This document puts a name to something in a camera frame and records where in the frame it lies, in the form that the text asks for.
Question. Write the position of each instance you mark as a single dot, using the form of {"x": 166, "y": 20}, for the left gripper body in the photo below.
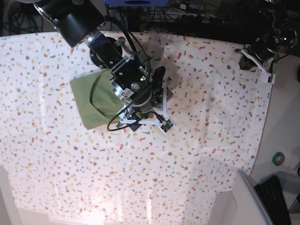
{"x": 263, "y": 50}

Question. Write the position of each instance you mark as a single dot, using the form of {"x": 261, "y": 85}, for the blue white box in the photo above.
{"x": 142, "y": 3}

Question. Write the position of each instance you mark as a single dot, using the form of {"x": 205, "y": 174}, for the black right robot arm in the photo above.
{"x": 126, "y": 93}

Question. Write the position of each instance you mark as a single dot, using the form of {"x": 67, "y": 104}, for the green t-shirt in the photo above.
{"x": 96, "y": 102}

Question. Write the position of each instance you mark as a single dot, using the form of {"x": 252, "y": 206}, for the green tape roll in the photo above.
{"x": 278, "y": 159}

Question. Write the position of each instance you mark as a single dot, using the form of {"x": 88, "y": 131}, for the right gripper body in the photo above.
{"x": 152, "y": 96}

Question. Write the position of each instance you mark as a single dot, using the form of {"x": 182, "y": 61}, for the terrazzo patterned tablecloth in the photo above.
{"x": 56, "y": 166}

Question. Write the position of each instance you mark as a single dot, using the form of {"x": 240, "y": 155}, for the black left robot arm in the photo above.
{"x": 270, "y": 24}

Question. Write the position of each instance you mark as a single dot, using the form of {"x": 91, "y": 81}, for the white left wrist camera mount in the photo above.
{"x": 266, "y": 76}

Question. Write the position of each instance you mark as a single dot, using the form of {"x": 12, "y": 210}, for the black keyboard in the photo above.
{"x": 271, "y": 195}

